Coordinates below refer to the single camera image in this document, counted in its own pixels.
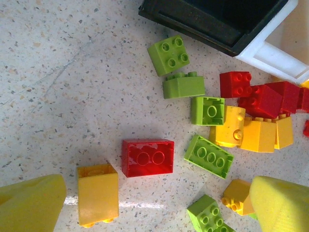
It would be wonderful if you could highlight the white plastic bin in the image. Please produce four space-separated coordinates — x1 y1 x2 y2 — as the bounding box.
235 0 309 85

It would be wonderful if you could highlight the long green lego brick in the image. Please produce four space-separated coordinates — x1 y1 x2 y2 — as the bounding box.
183 134 235 180

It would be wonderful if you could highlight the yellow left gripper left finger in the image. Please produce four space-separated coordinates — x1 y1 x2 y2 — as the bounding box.
0 174 67 232

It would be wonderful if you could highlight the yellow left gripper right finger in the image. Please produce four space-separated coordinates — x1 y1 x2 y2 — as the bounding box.
249 175 309 232

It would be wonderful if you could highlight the wide red lego brick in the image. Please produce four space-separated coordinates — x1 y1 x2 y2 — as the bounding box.
121 139 175 179

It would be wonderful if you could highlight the black plastic bin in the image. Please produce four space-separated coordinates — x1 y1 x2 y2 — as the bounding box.
138 0 290 58

